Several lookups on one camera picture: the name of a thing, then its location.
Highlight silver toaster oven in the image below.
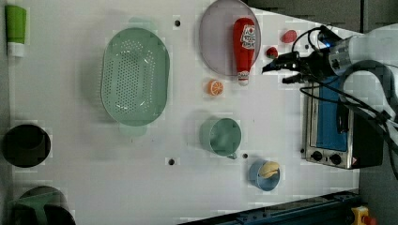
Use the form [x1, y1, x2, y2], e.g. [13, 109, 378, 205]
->
[301, 83, 384, 170]

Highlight pink toy fruit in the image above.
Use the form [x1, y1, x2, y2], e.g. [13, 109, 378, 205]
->
[281, 30, 298, 43]

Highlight orange slice toy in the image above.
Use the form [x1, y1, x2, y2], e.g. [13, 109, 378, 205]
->
[207, 80, 223, 96]

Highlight black round container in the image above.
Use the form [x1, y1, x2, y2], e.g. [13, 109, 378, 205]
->
[2, 125, 51, 168]

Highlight green mug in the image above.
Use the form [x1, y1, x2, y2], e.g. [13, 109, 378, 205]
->
[199, 117, 242, 159]

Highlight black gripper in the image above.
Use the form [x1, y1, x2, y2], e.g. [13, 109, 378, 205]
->
[262, 52, 334, 84]

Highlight red toy strawberry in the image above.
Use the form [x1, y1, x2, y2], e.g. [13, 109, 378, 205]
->
[266, 47, 279, 59]

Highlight yellow red button box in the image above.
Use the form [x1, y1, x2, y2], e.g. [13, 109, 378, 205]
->
[351, 206, 377, 225]

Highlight blue cup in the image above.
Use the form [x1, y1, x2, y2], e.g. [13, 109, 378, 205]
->
[248, 159, 280, 191]

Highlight black green container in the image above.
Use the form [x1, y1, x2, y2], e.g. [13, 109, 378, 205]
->
[8, 186, 77, 225]

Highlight green white bottle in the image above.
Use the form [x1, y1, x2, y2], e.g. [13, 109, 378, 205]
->
[5, 5, 27, 57]

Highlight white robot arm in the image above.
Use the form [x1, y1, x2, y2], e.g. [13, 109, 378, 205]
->
[262, 24, 397, 124]

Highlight grey round plate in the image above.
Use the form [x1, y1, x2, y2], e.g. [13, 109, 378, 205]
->
[199, 0, 261, 76]

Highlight yellow banana toy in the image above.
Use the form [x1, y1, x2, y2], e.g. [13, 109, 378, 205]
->
[259, 161, 280, 179]

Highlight green perforated colander basket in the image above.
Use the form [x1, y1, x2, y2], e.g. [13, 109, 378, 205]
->
[100, 27, 170, 127]

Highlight blue rail frame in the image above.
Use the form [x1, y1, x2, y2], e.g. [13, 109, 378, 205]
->
[178, 191, 362, 225]

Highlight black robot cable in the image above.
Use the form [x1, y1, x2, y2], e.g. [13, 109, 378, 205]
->
[290, 26, 398, 179]

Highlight red plush ketchup bottle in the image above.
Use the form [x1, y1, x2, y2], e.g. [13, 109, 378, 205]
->
[233, 18, 255, 86]

